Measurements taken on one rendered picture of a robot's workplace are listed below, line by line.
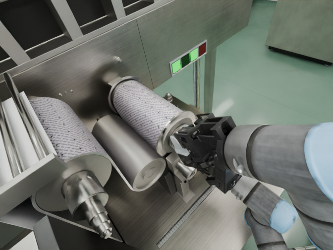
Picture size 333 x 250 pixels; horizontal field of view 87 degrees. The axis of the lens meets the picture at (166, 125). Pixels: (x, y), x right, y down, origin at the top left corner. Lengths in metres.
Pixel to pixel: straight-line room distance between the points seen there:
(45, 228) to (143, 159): 0.29
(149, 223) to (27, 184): 0.55
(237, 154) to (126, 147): 0.35
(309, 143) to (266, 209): 0.36
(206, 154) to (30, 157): 0.29
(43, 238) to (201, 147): 0.25
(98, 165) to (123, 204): 0.46
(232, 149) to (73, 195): 0.27
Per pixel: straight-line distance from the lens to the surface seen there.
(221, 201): 0.78
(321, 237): 0.28
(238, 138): 0.25
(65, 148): 0.37
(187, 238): 0.75
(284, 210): 0.55
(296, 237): 1.81
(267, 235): 0.63
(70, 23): 0.61
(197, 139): 0.32
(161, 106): 0.48
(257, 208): 0.55
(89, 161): 0.37
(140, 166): 0.48
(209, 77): 1.48
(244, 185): 0.55
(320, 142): 0.21
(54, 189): 0.39
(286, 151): 0.21
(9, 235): 1.03
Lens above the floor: 1.65
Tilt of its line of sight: 50 degrees down
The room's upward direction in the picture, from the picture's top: 13 degrees counter-clockwise
